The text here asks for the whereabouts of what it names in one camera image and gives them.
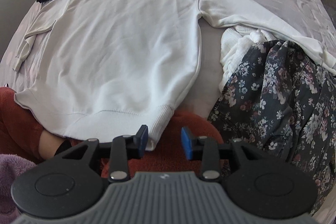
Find white knit garment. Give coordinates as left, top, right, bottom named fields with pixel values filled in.
left=219, top=25, right=279, bottom=92

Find grey pink-dotted bed sheet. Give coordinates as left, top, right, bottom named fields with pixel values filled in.
left=1, top=0, right=335, bottom=117

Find purple fluffy cloth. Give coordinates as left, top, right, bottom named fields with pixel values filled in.
left=0, top=154, right=36, bottom=224

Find white sweatshirt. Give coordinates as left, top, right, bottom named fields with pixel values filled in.
left=13, top=0, right=335, bottom=151

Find dark floral garment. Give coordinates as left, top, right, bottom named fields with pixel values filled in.
left=208, top=40, right=335, bottom=211

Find red fuzzy pants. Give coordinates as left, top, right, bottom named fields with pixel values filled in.
left=1, top=88, right=223, bottom=175

